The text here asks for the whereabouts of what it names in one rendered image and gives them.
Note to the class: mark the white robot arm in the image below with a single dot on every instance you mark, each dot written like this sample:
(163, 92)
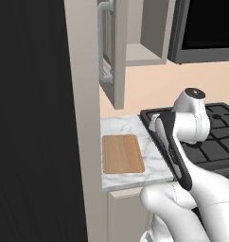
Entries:
(195, 201)

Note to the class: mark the wooden cutting board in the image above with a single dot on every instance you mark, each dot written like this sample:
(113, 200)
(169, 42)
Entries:
(122, 153)

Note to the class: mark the beige tall side panel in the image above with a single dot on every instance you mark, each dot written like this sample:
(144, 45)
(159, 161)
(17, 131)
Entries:
(86, 119)

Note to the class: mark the beige cupboard door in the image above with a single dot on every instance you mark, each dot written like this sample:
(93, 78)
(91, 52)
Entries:
(114, 53)

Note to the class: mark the black fridge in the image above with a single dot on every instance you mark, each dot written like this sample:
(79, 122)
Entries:
(34, 119)

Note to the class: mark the beige base cupboard front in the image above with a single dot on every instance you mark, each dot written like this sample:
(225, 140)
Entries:
(126, 216)

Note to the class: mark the black gas hob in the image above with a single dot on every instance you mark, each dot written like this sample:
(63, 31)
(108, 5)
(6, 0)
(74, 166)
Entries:
(220, 148)

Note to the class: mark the black microwave oven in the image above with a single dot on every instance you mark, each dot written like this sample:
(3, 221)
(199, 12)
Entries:
(204, 30)

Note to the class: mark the beige open wall cupboard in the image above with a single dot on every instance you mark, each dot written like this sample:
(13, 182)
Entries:
(148, 34)

